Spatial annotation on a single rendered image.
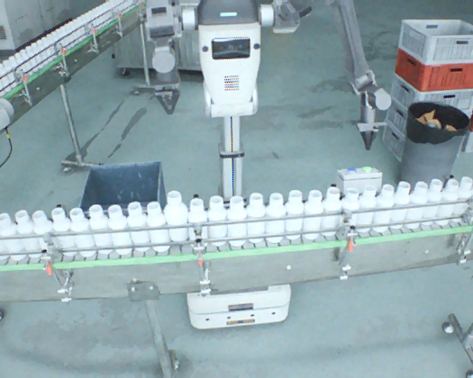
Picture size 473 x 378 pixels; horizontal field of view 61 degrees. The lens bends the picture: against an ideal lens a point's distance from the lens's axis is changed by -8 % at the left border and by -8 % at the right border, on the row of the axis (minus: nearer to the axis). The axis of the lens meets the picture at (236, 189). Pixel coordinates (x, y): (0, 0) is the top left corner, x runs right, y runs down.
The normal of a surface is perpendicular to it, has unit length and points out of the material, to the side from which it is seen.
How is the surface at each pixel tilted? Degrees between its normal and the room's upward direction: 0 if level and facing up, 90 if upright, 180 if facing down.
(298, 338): 0
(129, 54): 91
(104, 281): 90
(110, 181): 90
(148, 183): 90
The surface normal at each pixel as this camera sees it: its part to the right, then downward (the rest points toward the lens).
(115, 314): -0.01, -0.79
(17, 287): 0.11, 0.60
